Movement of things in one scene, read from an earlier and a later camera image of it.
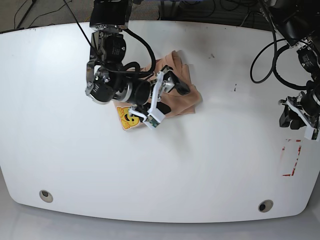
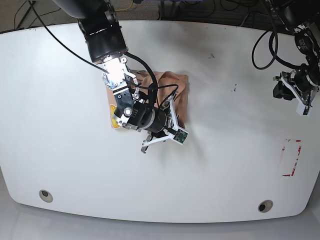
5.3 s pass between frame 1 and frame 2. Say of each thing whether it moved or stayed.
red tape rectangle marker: stayed
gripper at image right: moved
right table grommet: stayed
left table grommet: stayed
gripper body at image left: moved
